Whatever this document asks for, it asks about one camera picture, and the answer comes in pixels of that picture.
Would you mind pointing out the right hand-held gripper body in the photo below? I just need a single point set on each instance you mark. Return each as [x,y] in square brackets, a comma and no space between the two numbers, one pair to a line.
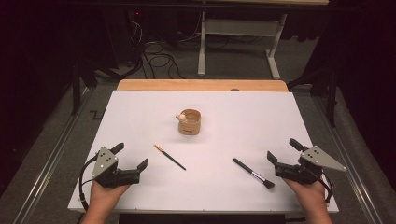
[317,158]

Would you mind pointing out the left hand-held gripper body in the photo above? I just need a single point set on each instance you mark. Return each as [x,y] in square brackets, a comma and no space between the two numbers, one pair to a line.
[104,163]

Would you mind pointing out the thick black makeup brush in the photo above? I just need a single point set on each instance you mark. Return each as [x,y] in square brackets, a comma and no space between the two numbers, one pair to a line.
[252,173]

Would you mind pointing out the thin black brush orange ferrule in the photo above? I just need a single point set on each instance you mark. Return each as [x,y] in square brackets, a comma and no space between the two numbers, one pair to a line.
[170,157]

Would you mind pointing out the wooden cup with bird figure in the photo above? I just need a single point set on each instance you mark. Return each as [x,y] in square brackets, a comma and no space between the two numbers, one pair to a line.
[189,126]

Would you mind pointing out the person's left hand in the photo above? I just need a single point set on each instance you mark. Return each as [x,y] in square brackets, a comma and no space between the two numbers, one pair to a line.
[104,197]

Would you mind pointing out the person's right hand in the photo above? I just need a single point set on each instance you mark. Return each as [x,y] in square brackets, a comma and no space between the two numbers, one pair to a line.
[309,196]

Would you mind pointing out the white table cover sheet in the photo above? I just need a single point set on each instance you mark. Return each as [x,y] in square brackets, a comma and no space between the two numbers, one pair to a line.
[224,124]

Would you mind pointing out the black metal stand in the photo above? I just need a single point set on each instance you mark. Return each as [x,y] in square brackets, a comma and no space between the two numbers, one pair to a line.
[76,87]
[331,93]

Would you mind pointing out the wooden table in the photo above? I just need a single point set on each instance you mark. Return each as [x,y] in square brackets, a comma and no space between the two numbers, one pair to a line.
[202,85]

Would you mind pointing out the black computer case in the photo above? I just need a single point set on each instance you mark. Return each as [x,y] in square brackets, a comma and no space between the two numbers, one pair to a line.
[124,37]

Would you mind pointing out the metal floor rail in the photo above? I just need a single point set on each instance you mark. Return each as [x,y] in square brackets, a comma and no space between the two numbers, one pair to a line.
[46,174]
[351,168]

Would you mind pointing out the white metal desk frame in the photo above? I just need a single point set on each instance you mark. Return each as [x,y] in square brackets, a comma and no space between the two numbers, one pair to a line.
[239,28]

